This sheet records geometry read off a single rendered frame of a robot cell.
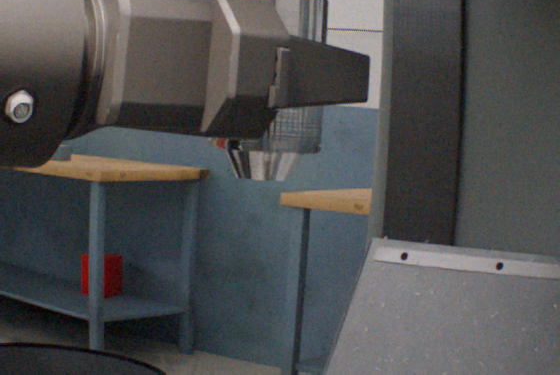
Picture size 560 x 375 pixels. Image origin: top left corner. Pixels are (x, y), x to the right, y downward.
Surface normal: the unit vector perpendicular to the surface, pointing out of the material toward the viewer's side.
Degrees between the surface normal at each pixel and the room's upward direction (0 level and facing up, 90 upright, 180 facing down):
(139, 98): 90
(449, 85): 90
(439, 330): 64
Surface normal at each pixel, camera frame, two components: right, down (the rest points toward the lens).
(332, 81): 0.56, 0.08
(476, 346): -0.49, -0.43
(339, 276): -0.57, 0.01
